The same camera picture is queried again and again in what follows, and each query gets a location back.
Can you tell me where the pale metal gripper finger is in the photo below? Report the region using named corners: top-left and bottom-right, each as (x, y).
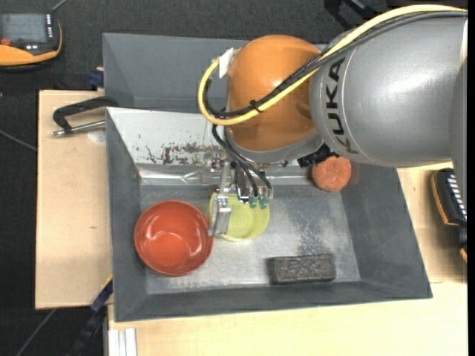
top-left (217, 196), bottom-right (232, 235)
top-left (206, 197), bottom-right (223, 237)

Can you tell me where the yellow-green plate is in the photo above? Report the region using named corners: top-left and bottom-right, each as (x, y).
top-left (209, 191), bottom-right (271, 243)

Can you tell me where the red bowl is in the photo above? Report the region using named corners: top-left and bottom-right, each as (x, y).
top-left (133, 200), bottom-right (215, 277)

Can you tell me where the grey metal bin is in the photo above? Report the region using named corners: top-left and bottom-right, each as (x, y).
top-left (102, 32), bottom-right (433, 323)

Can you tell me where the dark grey flat block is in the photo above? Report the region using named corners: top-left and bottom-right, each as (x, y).
top-left (266, 254), bottom-right (337, 286)

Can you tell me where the orange rough ball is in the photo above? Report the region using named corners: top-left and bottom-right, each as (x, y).
top-left (310, 156), bottom-right (353, 193)

